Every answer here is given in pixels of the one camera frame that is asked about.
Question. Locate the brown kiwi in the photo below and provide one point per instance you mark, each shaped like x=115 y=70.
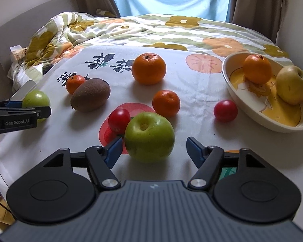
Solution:
x=90 y=95

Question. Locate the yellow apple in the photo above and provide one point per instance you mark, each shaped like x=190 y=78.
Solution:
x=291 y=84

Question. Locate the small mandarin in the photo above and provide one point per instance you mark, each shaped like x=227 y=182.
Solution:
x=72 y=84
x=166 y=103

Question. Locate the patterned beige box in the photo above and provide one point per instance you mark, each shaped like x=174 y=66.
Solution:
x=18 y=53

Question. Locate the red tomato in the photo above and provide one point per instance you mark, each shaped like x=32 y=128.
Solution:
x=225 y=110
x=118 y=119

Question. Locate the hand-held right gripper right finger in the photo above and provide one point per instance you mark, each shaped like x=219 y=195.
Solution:
x=195 y=152

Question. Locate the floral striped quilt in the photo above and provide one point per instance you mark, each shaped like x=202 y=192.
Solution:
x=154 y=27

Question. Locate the white flat card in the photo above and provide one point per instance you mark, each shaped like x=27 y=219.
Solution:
x=22 y=90

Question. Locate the medium orange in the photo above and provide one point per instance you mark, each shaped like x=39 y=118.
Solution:
x=257 y=68

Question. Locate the white printed cloth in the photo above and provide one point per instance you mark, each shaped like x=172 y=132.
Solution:
x=192 y=93

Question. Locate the floral pillow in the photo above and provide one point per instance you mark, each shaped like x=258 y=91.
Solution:
x=104 y=13

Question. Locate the grey headboard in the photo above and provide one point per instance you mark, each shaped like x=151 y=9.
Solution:
x=27 y=17

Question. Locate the cream and yellow bowl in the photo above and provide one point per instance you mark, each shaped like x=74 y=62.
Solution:
x=267 y=116

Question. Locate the large green apple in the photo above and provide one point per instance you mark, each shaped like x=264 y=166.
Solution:
x=149 y=137

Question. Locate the large orange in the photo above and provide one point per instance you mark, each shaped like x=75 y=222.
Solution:
x=148 y=68

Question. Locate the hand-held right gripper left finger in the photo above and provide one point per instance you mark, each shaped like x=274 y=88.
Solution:
x=113 y=152

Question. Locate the dark phone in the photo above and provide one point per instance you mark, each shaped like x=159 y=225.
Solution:
x=47 y=70

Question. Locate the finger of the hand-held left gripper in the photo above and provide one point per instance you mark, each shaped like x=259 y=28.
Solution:
x=14 y=103
x=44 y=112

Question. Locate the small green apple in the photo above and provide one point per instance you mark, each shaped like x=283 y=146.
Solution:
x=36 y=99

